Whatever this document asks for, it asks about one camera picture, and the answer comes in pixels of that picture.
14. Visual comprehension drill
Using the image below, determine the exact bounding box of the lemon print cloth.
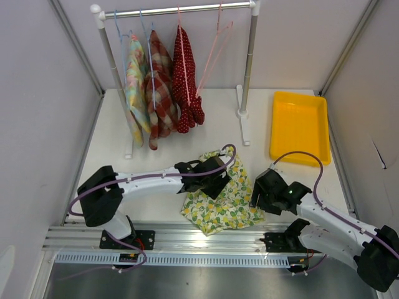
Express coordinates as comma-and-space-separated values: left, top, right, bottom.
180, 155, 265, 236

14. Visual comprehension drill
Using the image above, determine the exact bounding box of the red polka dot skirt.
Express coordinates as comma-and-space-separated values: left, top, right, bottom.
172, 26, 205, 134

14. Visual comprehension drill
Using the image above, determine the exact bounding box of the pink wire hanger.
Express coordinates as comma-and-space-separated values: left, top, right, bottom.
177, 5, 191, 107
196, 1, 234, 97

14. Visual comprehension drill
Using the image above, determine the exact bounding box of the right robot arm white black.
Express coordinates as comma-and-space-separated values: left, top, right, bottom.
250, 169, 398, 293

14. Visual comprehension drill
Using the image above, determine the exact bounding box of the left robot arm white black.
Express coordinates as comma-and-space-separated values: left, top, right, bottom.
77, 154, 234, 249

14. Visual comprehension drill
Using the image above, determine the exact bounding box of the yellow plastic tray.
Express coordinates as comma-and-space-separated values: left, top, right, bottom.
269, 91, 331, 166

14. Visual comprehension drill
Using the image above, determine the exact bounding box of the red plaid garment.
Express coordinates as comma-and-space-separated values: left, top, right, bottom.
145, 30, 178, 150

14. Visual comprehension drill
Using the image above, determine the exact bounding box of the pastel floral garment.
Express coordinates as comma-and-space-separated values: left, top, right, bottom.
125, 34, 150, 148

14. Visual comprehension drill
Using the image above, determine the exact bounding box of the clothes rack metal white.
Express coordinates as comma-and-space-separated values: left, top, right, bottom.
90, 1, 261, 146

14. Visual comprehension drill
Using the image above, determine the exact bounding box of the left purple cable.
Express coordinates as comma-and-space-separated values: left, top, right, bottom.
68, 143, 237, 216

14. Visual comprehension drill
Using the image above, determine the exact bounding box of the purple cable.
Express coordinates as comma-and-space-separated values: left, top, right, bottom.
269, 151, 399, 262
68, 143, 237, 216

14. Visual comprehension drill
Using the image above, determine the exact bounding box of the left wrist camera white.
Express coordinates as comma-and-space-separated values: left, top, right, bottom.
218, 147, 229, 156

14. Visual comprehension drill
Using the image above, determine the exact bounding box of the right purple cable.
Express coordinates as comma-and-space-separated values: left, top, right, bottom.
269, 151, 399, 262

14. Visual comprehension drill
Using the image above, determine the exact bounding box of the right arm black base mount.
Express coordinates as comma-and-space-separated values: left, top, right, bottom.
259, 232, 307, 254

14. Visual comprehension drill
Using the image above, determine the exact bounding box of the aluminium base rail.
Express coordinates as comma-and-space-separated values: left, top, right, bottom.
40, 220, 344, 259

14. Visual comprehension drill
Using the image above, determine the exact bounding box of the white slotted cable duct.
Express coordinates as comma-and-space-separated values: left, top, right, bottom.
55, 252, 290, 268

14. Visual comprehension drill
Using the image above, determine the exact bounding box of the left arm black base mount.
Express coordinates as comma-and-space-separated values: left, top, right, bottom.
99, 230, 156, 250

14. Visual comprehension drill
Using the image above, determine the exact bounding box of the blue wire hanger right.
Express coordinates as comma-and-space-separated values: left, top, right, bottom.
138, 9, 158, 110

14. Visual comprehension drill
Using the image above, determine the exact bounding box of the blue wire hanger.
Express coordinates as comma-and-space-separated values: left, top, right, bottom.
138, 9, 158, 110
113, 9, 130, 88

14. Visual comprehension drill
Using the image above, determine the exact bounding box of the blue wire hanger left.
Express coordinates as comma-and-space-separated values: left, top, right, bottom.
113, 9, 130, 88

